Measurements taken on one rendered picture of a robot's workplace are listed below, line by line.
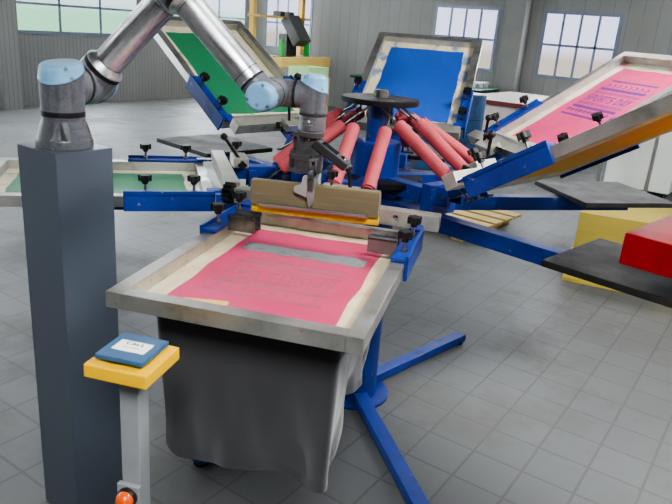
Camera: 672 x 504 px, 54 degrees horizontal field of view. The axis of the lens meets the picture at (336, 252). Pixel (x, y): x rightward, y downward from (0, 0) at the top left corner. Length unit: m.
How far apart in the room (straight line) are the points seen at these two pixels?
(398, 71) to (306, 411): 2.50
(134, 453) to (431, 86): 2.67
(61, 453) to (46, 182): 0.88
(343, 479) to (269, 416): 1.02
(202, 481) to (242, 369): 1.05
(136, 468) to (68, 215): 0.80
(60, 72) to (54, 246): 0.47
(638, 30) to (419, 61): 7.93
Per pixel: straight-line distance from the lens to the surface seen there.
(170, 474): 2.60
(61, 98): 1.96
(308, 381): 1.52
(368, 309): 1.47
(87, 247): 2.03
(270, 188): 1.93
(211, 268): 1.76
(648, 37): 11.48
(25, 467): 2.74
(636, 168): 8.13
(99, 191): 2.02
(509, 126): 3.24
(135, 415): 1.38
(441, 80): 3.67
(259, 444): 1.67
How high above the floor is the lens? 1.58
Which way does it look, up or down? 19 degrees down
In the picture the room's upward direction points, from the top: 4 degrees clockwise
